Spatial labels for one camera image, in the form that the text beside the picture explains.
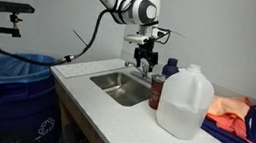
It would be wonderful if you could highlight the thick black cable bundle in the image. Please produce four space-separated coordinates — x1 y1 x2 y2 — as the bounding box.
0 0 141 80

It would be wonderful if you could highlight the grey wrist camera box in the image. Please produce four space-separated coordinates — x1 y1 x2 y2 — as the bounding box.
123 32 150 47

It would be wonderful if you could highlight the red-orange cloth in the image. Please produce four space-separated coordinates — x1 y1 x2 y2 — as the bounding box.
202 111 256 143

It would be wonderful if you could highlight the counter base cabinet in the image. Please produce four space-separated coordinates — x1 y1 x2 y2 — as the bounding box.
45 79 129 143

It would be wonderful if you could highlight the blue recycling bin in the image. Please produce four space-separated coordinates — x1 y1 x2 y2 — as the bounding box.
0 70 67 143

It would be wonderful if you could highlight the white tile pattern mat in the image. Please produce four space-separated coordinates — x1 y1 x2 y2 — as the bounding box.
53 49 134 88

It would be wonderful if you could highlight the orange cloth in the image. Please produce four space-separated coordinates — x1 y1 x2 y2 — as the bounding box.
207 92 253 123

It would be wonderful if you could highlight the navy blue water bottle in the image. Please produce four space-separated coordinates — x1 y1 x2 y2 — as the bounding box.
160 56 181 80

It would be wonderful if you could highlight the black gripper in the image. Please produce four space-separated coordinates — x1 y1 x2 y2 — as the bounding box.
131 35 162 74

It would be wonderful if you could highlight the black stereo camera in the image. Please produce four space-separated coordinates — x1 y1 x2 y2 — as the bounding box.
0 0 36 18

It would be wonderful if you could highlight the chrome sink faucet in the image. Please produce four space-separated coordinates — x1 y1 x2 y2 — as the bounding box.
122 59 155 84

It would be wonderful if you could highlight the red soda can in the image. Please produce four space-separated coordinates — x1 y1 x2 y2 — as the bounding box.
146 72 169 112

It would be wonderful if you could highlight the blue plastic bin liner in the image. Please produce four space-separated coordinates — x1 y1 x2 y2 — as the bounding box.
0 49 62 97

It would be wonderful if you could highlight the stainless steel sink basin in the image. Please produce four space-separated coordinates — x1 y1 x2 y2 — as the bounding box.
85 67 155 111

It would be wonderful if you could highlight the clear plastic gallon jug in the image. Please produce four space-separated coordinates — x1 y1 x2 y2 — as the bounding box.
152 59 218 143

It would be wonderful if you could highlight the navy blue cloth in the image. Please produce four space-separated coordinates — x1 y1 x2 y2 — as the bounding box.
198 97 256 143

